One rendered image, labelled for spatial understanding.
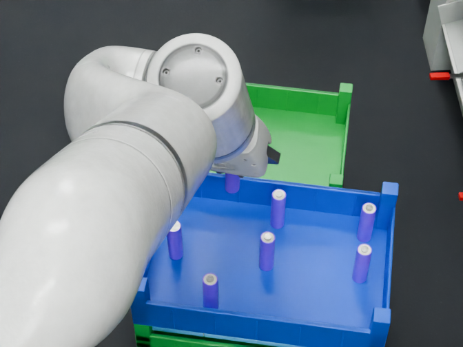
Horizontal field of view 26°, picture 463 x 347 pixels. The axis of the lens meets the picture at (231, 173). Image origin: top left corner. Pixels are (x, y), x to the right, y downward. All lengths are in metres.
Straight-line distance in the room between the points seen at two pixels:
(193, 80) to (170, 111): 0.14
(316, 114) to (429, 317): 0.39
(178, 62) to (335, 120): 0.77
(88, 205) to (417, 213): 1.31
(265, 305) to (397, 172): 0.71
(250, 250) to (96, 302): 0.72
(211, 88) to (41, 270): 0.35
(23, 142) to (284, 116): 0.56
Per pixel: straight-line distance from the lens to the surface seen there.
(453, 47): 1.93
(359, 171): 1.87
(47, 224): 0.56
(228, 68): 0.87
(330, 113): 1.63
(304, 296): 1.24
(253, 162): 1.05
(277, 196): 1.24
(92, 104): 0.82
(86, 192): 0.57
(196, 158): 0.72
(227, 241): 1.28
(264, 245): 1.21
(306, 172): 1.55
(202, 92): 0.86
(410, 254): 1.78
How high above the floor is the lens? 1.47
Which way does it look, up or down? 52 degrees down
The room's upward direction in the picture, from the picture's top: straight up
